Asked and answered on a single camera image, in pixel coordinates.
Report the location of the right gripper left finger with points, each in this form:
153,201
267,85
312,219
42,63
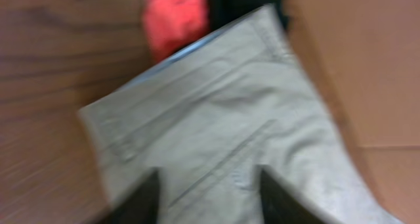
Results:
141,206

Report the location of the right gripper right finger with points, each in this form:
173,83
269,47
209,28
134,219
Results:
280,205

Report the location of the light khaki shorts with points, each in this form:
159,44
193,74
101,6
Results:
208,121

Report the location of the red garment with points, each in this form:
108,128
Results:
173,24

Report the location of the black garment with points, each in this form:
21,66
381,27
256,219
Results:
222,12

